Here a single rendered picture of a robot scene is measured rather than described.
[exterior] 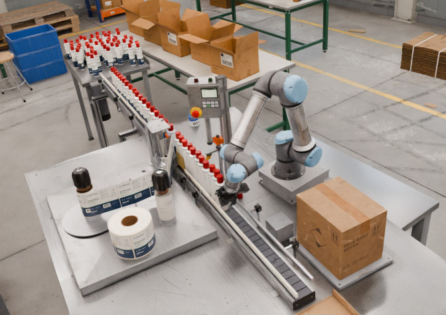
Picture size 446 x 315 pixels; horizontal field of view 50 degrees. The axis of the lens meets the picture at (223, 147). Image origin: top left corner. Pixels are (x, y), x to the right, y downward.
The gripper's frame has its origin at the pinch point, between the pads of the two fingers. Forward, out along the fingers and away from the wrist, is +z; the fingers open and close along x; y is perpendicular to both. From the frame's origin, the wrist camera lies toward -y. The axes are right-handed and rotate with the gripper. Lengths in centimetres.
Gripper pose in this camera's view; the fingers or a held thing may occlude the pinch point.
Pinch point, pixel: (227, 203)
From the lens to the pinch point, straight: 238.6
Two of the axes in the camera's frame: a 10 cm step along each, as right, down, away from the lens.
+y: -8.8, 3.1, -3.6
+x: 4.5, 7.9, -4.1
